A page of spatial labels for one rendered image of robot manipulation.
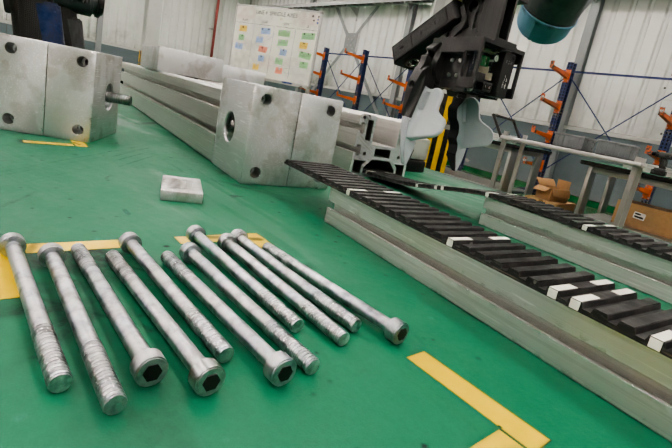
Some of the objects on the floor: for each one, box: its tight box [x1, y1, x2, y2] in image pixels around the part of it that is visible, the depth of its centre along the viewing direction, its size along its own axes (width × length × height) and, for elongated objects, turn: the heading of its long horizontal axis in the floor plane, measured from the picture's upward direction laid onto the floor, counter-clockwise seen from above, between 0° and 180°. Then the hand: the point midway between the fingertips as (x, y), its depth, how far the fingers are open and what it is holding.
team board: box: [229, 4, 324, 94], centre depth 632 cm, size 151×50×195 cm, turn 18°
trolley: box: [489, 113, 647, 228], centre depth 333 cm, size 103×55×101 cm, turn 10°
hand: (427, 158), depth 55 cm, fingers open, 8 cm apart
